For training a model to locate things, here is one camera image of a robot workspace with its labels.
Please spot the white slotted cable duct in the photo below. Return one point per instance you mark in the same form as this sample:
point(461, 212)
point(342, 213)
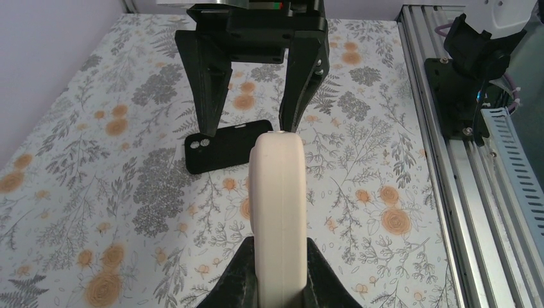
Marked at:
point(518, 170)

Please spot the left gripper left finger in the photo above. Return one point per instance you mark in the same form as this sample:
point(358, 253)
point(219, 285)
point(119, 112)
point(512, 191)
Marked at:
point(237, 285)

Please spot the aluminium mounting rail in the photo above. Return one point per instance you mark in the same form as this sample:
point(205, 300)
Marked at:
point(493, 259)

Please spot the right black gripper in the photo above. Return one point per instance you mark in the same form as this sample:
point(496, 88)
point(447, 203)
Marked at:
point(254, 32)

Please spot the floral patterned table mat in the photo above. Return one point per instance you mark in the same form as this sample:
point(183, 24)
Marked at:
point(98, 209)

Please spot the phone with beige case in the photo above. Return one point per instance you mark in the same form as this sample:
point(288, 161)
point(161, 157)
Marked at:
point(278, 218)

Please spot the black phone case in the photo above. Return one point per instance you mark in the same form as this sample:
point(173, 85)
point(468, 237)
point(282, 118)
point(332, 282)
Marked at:
point(231, 146)

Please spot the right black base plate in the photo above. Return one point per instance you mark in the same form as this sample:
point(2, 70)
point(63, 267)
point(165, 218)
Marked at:
point(458, 99)

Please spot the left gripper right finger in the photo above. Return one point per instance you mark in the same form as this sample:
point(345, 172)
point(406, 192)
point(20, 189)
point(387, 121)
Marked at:
point(324, 288)

